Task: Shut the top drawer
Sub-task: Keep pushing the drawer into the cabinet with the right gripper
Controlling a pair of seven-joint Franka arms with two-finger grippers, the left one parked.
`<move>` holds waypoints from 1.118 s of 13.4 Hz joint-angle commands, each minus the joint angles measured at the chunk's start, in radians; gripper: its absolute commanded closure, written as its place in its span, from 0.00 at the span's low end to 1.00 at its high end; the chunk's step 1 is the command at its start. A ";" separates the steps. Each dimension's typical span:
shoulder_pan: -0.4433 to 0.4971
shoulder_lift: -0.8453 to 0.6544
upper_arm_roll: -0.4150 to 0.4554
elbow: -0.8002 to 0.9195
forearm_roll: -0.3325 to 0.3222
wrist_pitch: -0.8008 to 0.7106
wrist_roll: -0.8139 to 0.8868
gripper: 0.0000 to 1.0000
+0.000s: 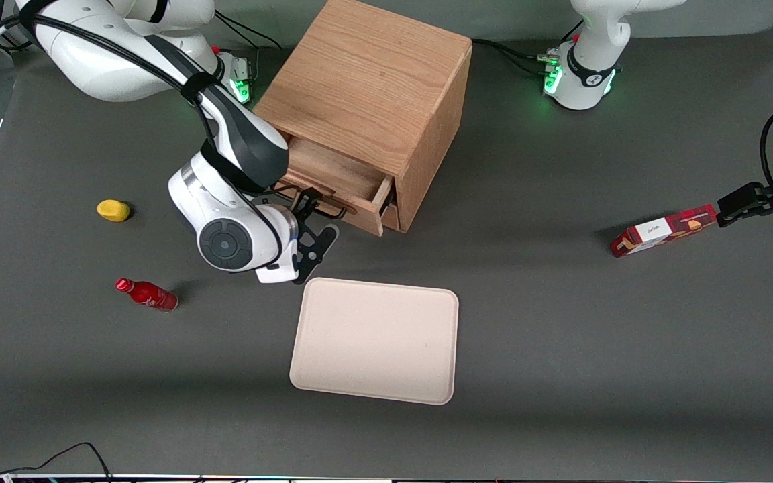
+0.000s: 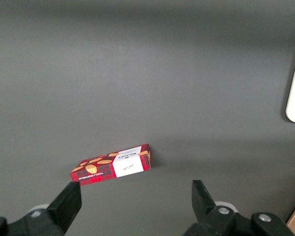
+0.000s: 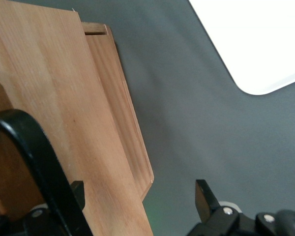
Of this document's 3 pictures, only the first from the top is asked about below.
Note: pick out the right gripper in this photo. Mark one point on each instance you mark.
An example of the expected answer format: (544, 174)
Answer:
(306, 201)

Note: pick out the wooden drawer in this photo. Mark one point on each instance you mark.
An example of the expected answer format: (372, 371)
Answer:
(339, 176)

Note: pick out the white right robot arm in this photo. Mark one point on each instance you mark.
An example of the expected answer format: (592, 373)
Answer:
(91, 67)

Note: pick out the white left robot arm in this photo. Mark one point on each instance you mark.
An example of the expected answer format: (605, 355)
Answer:
(588, 80)

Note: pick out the wooden drawer cabinet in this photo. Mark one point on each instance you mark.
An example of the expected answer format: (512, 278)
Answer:
(366, 74)

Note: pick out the red snack box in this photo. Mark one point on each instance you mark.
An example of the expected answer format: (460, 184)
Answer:
(661, 231)

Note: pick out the beige rectangular tray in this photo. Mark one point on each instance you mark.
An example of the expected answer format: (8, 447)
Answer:
(376, 341)

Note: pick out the red bottle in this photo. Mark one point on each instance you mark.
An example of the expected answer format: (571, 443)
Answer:
(148, 295)

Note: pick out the yellow toy fruit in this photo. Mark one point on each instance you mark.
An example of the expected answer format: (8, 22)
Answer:
(113, 210)

